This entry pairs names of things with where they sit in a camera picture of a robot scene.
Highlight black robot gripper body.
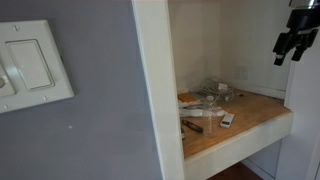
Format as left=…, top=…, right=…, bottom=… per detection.
left=273, top=7, right=320, bottom=54

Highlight black sunglasses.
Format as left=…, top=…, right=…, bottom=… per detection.
left=182, top=120, right=203, bottom=133

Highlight white remote control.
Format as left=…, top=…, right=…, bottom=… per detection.
left=220, top=113, right=234, bottom=128

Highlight clear plastic water bottle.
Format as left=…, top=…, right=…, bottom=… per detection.
left=203, top=105, right=217, bottom=137

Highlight white folded stand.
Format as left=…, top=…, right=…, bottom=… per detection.
left=178, top=103, right=226, bottom=117

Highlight tangled white cable bundle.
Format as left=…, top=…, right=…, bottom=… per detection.
left=190, top=77, right=236, bottom=104

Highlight colourful paperback book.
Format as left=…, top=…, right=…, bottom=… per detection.
left=177, top=93, right=197, bottom=103

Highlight white light switch plate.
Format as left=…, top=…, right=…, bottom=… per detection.
left=0, top=20, right=74, bottom=113

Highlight white power adapter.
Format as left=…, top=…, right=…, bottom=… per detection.
left=218, top=83, right=228, bottom=91

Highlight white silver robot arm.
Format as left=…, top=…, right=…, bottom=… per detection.
left=273, top=0, right=320, bottom=66

